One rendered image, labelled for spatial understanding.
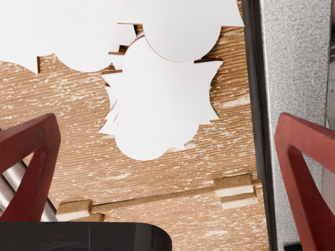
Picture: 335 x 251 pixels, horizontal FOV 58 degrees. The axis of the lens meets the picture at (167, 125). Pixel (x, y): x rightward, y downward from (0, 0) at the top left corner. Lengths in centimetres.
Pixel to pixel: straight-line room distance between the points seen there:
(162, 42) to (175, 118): 10
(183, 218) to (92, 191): 17
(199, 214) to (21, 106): 34
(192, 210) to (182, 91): 27
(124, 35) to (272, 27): 18
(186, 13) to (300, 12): 16
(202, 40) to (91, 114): 20
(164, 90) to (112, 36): 8
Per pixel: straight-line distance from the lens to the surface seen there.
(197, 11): 32
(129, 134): 42
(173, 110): 35
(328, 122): 143
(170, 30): 31
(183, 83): 34
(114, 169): 49
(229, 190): 48
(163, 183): 50
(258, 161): 51
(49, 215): 64
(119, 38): 36
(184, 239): 62
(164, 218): 57
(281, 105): 46
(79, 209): 54
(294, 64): 44
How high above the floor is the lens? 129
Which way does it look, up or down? 56 degrees down
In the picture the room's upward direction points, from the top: 179 degrees counter-clockwise
